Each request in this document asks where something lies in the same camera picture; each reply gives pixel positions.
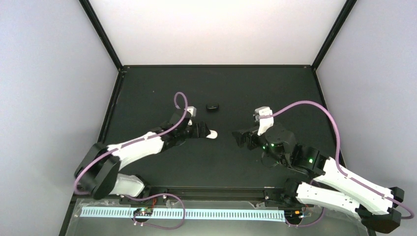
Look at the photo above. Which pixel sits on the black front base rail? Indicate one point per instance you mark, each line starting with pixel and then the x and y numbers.
pixel 217 193

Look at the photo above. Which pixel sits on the light blue cable duct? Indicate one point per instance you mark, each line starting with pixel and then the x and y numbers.
pixel 175 213

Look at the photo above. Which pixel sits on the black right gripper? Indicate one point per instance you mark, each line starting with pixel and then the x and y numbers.
pixel 251 142

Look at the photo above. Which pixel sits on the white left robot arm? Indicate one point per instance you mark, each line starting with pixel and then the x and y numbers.
pixel 99 173

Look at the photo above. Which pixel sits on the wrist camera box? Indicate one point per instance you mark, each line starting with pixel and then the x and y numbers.
pixel 263 116
pixel 192 111

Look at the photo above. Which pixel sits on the black earbud charging case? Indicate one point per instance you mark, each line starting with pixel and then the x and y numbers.
pixel 212 107

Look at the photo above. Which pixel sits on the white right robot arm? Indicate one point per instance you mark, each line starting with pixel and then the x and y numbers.
pixel 328 185

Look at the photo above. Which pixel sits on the black frame post right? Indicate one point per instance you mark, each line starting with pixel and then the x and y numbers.
pixel 335 29

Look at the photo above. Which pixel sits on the black frame post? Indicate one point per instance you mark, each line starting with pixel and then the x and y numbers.
pixel 92 16
pixel 335 29

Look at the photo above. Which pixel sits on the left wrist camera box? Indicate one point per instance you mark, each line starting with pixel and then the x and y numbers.
pixel 192 111

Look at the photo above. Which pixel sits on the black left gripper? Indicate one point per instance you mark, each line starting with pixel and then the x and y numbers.
pixel 202 133

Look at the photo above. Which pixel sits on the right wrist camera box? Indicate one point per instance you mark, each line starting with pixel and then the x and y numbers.
pixel 263 116

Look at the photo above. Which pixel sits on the white earbud charging case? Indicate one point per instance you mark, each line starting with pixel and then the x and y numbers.
pixel 212 135

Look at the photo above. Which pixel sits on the black frame post left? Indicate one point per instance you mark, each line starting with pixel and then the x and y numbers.
pixel 92 16

